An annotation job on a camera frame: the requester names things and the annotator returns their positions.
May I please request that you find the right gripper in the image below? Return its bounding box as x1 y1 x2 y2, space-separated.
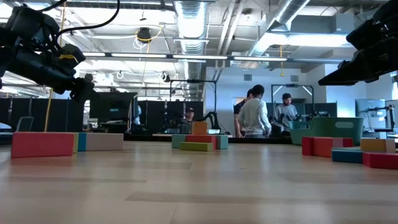
318 35 398 86

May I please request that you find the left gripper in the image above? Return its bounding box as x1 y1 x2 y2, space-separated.
5 46 96 101

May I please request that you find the blue rectangular block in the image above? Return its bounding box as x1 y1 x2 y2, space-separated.
331 149 364 164
77 133 88 152

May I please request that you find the beige rectangular block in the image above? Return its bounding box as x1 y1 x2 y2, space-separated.
86 133 124 152

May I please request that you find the small orange cube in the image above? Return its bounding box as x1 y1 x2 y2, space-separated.
360 138 397 154
191 121 208 136

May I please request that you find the long teal block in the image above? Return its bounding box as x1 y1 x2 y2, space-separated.
331 146 364 152

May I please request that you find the small red cube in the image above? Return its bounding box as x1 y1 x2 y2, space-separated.
313 137 343 158

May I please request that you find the red rectangular block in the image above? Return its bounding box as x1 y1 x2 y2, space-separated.
362 151 398 170

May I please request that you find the small teal cube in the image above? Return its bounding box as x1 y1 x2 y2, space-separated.
215 134 229 151
171 134 187 149

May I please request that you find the grey background screen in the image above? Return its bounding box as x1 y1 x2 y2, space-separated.
354 98 387 131

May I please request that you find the large black monitor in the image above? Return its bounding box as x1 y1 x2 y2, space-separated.
89 91 139 123

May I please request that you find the black background robot stand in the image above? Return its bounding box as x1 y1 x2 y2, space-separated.
358 103 396 133

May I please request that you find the person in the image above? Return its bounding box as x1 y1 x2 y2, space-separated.
238 84 272 139
179 107 197 134
271 92 299 138
233 88 254 138
133 104 142 126

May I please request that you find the green plastic bin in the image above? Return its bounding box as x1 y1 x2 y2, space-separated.
289 116 365 146

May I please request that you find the grey office chair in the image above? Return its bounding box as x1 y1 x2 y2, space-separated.
14 116 35 134

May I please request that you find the long LED light bar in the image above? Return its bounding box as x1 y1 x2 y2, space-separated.
81 51 354 63

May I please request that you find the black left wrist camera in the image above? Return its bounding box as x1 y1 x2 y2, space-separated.
57 43 87 70

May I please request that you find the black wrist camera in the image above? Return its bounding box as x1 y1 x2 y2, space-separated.
57 43 87 70
346 19 389 51

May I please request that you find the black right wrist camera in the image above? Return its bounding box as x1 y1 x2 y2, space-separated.
346 19 389 51

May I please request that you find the yellow power cable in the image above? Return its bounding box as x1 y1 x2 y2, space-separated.
43 0 68 133

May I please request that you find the black metal gantry frame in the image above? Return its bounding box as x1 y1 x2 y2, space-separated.
169 79 218 131
270 83 315 119

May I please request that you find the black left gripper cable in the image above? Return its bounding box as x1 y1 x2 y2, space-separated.
40 0 121 42

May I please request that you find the yellow hanging cord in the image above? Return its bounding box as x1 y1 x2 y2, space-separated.
279 45 285 78

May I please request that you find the black aluminium table frame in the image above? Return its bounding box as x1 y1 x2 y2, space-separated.
0 132 398 146

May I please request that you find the black ceiling cable reel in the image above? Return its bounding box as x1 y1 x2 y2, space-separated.
136 27 152 44

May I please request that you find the silver slanted air duct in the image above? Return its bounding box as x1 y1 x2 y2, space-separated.
247 0 312 58

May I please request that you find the silver spiral air duct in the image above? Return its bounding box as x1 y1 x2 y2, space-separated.
172 0 208 101

